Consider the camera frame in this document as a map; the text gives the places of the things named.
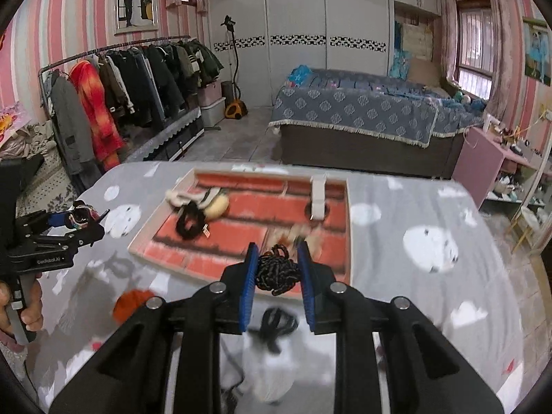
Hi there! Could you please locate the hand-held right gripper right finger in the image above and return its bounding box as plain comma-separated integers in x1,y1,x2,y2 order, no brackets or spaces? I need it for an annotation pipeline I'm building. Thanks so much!
295,240,505,414

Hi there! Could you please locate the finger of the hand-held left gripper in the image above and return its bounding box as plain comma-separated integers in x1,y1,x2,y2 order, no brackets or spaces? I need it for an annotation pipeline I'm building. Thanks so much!
46,210,110,249
43,208,87,229

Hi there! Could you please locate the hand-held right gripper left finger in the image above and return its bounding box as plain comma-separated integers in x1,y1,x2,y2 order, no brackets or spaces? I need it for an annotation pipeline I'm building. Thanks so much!
49,241,260,414

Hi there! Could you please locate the rainbow beaded bracelet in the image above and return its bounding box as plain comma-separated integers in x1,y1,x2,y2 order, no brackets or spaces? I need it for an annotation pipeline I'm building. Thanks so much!
65,200,102,230

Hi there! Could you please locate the black braided bracelet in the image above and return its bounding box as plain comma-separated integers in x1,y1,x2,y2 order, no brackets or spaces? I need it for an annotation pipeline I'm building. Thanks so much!
254,244,303,297

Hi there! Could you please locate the cream flower scrunchie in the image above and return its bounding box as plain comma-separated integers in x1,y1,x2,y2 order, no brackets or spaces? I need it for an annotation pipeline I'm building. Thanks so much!
275,223,321,252

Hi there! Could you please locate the red compartment tray box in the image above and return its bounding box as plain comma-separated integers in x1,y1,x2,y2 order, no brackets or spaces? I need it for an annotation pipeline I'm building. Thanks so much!
128,168,353,299

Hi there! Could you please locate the yellow plush hair clip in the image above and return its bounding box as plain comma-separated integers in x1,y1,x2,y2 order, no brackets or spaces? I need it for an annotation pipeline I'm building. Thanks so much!
204,194,229,218

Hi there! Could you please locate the watch with white strap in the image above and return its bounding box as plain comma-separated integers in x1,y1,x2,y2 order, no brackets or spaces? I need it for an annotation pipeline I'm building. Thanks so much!
304,174,332,221

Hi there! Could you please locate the dark wooden bead bracelet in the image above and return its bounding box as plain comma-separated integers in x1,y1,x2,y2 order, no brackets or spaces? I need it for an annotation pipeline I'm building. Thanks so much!
175,204,208,241

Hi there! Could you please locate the cream duckbill hair clip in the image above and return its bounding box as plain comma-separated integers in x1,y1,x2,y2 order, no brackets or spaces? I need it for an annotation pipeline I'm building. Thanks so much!
166,187,221,208

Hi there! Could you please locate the person's left hand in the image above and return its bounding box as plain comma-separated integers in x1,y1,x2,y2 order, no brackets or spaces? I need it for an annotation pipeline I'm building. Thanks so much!
0,279,45,335

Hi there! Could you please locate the floral patterned cloth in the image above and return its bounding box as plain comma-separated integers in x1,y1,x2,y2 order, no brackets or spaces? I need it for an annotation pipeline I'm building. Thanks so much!
16,154,88,226

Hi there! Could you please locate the orange scrunchie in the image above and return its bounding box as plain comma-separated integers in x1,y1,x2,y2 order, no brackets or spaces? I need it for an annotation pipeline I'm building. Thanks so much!
113,289,156,324

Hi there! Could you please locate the pile of clothes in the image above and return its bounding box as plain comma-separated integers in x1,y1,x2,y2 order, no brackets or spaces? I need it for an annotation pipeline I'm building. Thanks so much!
0,122,58,157

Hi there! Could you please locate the grey quilted coat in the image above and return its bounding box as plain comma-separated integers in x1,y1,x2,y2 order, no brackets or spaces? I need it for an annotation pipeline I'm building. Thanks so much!
49,73,103,176

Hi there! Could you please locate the grey polar bear bedsheet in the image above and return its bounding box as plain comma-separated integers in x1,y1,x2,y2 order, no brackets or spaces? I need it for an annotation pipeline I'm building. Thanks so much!
26,160,525,414

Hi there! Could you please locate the pink plastic bag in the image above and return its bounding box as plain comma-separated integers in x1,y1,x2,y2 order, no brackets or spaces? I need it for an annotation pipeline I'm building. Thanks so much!
0,103,32,139

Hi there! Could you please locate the orange red fleece robe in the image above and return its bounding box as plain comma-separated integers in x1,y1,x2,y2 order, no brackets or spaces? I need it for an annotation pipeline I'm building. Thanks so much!
69,60,126,170

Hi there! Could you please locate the grey lace trimmed cover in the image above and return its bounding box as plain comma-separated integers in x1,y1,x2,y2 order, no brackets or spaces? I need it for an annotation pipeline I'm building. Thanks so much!
124,107,205,163

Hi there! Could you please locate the row of dark jackets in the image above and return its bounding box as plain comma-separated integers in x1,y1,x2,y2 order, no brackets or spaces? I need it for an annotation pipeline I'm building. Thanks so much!
97,38,225,129

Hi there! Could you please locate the white storage box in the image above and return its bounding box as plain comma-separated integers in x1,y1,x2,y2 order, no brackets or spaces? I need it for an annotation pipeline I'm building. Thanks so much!
199,97,227,128

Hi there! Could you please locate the garment steamer with yellow base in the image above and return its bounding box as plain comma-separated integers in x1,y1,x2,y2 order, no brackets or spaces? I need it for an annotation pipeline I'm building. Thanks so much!
219,14,249,120

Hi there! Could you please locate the bed with blue patterned cover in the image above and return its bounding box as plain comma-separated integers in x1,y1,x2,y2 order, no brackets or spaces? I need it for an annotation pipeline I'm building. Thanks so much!
268,65,486,178

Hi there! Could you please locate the metal clothes rack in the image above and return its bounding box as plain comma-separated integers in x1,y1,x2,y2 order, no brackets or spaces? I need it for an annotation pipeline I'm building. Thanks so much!
37,35,193,139

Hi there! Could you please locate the pink desk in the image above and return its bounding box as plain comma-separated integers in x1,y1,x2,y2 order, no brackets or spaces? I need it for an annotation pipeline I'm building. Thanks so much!
452,127,545,208

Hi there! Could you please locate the blue hanging dress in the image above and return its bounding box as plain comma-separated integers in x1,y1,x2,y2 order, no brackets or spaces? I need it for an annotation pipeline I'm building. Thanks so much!
387,21,411,81

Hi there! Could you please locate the white wardrobe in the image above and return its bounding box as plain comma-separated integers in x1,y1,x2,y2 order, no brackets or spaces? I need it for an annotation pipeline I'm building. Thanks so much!
206,0,441,109

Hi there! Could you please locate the barred window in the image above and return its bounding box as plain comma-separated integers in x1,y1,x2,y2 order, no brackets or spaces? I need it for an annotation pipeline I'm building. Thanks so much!
456,6,495,101

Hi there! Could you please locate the pink window curtain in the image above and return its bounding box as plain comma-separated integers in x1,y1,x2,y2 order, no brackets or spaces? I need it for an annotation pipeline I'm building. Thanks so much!
439,0,525,118

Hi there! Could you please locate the wall poster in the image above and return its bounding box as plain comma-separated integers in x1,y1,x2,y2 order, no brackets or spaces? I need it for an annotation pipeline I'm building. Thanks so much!
523,17,552,86

